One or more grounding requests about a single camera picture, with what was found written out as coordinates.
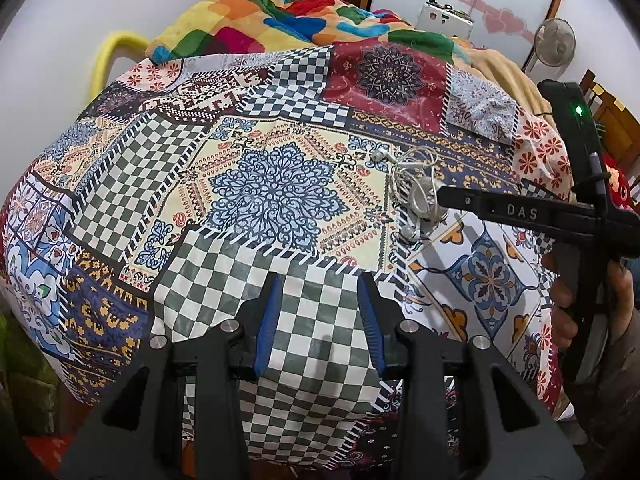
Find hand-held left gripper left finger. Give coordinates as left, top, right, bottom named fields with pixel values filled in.
left=57, top=271, right=284, bottom=480

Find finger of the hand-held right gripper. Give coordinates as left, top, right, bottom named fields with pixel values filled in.
left=436, top=185, right=553, bottom=234

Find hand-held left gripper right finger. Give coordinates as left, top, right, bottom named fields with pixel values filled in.
left=356, top=272, right=586, bottom=480

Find white earphones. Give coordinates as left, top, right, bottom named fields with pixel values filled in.
left=370, top=146, right=452, bottom=244

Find person's right hand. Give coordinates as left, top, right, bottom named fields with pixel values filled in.
left=542, top=250, right=640, bottom=363

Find red cloth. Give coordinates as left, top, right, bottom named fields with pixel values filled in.
left=602, top=155, right=640, bottom=209

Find wooden chair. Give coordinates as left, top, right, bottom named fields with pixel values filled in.
left=580, top=69, right=640, bottom=172

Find patchwork printed bedsheet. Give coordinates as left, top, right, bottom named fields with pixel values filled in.
left=0, top=42, right=577, bottom=467

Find beige ribbed blanket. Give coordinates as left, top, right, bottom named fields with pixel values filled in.
left=450, top=35, right=557, bottom=117

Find standing fan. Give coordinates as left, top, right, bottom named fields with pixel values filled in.
left=521, top=17, right=577, bottom=74

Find white hard case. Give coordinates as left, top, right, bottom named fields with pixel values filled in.
left=417, top=0, right=474, bottom=39

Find green cloth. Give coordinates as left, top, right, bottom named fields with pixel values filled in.
left=0, top=310, right=57, bottom=411

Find multicolour fleece blanket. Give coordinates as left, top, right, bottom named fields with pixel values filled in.
left=145, top=0, right=472, bottom=67

